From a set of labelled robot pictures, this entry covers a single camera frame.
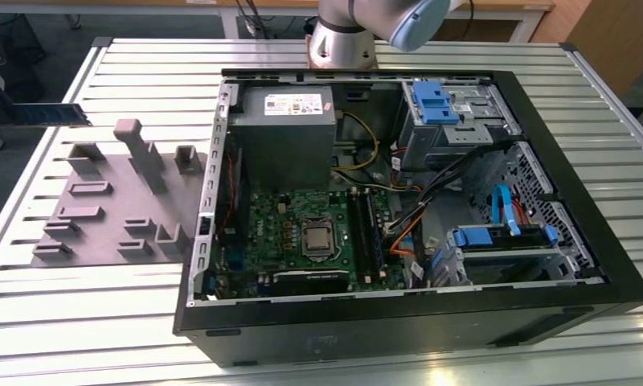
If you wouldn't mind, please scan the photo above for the black cable bundle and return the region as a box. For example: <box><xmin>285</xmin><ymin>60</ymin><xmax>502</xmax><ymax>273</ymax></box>
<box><xmin>390</xmin><ymin>142</ymin><xmax>515</xmax><ymax>242</ymax></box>

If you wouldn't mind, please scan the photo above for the green motherboard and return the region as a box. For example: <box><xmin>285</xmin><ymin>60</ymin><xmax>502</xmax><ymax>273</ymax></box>
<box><xmin>213</xmin><ymin>188</ymin><xmax>409</xmax><ymax>298</ymax></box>

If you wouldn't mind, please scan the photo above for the grey metal drive cage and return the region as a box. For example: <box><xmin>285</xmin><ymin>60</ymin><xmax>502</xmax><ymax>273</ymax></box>
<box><xmin>443</xmin><ymin>224</ymin><xmax>591</xmax><ymax>286</ymax></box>
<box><xmin>398</xmin><ymin>80</ymin><xmax>520</xmax><ymax>170</ymax></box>

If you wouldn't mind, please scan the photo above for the blue RAM stick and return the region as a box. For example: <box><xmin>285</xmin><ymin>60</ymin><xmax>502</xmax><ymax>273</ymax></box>
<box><xmin>10</xmin><ymin>103</ymin><xmax>90</xmax><ymax>128</ymax></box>

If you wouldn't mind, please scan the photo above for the orange wire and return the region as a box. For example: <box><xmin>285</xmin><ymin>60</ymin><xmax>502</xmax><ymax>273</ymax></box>
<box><xmin>389</xmin><ymin>224</ymin><xmax>425</xmax><ymax>257</ymax></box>

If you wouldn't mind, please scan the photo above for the yellow wire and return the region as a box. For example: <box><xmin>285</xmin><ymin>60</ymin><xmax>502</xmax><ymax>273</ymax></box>
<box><xmin>335</xmin><ymin>112</ymin><xmax>381</xmax><ymax>172</ymax></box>

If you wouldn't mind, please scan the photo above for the blue disk carrier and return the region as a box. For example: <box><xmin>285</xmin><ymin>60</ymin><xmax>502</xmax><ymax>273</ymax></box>
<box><xmin>448</xmin><ymin>225</ymin><xmax>559</xmax><ymax>250</ymax></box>
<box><xmin>411</xmin><ymin>81</ymin><xmax>462</xmax><ymax>125</ymax></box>

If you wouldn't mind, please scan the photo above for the black mesh bin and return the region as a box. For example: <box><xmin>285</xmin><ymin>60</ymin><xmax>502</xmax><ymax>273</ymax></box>
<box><xmin>0</xmin><ymin>14</ymin><xmax>47</xmax><ymax>105</ymax></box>

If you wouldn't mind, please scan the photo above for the black RAM slot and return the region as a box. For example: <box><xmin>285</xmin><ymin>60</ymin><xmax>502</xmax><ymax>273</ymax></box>
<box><xmin>347</xmin><ymin>191</ymin><xmax>370</xmax><ymax>282</ymax></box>

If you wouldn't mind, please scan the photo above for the black graphics card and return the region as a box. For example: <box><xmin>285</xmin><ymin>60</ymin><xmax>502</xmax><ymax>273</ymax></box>
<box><xmin>270</xmin><ymin>269</ymin><xmax>350</xmax><ymax>297</ymax></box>

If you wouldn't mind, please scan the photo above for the blue flat wire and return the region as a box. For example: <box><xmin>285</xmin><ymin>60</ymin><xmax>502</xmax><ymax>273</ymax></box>
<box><xmin>491</xmin><ymin>184</ymin><xmax>522</xmax><ymax>236</ymax></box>

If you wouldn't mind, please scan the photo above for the grey power supply unit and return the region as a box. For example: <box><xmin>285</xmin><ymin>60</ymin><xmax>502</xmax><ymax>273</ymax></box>
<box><xmin>229</xmin><ymin>84</ymin><xmax>338</xmax><ymax>190</ymax></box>

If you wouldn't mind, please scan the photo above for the grey parts rack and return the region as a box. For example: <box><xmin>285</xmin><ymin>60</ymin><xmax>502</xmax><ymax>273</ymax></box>
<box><xmin>30</xmin><ymin>119</ymin><xmax>210</xmax><ymax>269</ymax></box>

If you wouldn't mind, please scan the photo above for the silver CPU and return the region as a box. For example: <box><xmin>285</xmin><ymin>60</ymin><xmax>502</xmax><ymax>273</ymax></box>
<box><xmin>301</xmin><ymin>227</ymin><xmax>334</xmax><ymax>249</ymax></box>

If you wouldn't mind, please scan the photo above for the black PC case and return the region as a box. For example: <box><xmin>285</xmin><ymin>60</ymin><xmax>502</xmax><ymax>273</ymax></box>
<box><xmin>171</xmin><ymin>67</ymin><xmax>643</xmax><ymax>368</ymax></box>

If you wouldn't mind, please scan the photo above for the white framed wooden desk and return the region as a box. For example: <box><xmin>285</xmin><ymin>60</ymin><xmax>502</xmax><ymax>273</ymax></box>
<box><xmin>19</xmin><ymin>0</ymin><xmax>556</xmax><ymax>43</ymax></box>

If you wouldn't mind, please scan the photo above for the CPU socket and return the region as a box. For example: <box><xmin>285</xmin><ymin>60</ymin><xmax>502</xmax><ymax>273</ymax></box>
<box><xmin>298</xmin><ymin>216</ymin><xmax>339</xmax><ymax>263</ymax></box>

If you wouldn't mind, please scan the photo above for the brown wooden cabinet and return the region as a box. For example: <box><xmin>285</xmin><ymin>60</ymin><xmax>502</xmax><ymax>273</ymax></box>
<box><xmin>530</xmin><ymin>0</ymin><xmax>643</xmax><ymax>109</ymax></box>

